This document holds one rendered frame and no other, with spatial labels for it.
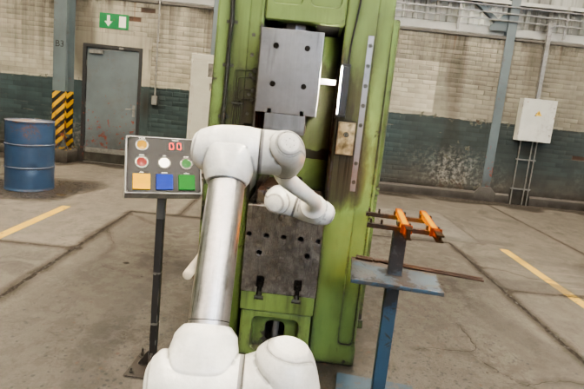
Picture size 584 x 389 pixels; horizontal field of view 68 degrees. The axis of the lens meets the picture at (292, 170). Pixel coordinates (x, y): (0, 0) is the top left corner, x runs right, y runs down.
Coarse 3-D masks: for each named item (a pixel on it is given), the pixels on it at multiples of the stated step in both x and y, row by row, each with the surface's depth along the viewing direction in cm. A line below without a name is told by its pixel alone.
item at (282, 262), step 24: (264, 216) 214; (288, 216) 213; (264, 240) 215; (288, 240) 215; (312, 240) 214; (264, 264) 217; (288, 264) 217; (312, 264) 216; (264, 288) 219; (288, 288) 218; (312, 288) 218
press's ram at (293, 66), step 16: (272, 32) 207; (288, 32) 206; (304, 32) 206; (320, 32) 206; (272, 48) 208; (288, 48) 208; (304, 48) 208; (320, 48) 207; (272, 64) 209; (288, 64) 209; (304, 64) 208; (320, 64) 208; (272, 80) 210; (288, 80) 210; (304, 80) 209; (320, 80) 228; (256, 96) 212; (272, 96) 211; (288, 96) 211; (304, 96) 210; (272, 112) 212; (288, 112) 212; (304, 112) 211
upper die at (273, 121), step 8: (264, 120) 213; (272, 120) 213; (280, 120) 213; (288, 120) 212; (296, 120) 212; (304, 120) 212; (264, 128) 213; (272, 128) 213; (280, 128) 213; (288, 128) 213; (296, 128) 213; (304, 128) 220
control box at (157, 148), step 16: (128, 144) 199; (160, 144) 205; (128, 160) 197; (176, 160) 205; (128, 176) 194; (176, 176) 202; (128, 192) 192; (144, 192) 194; (160, 192) 197; (176, 192) 200; (192, 192) 203
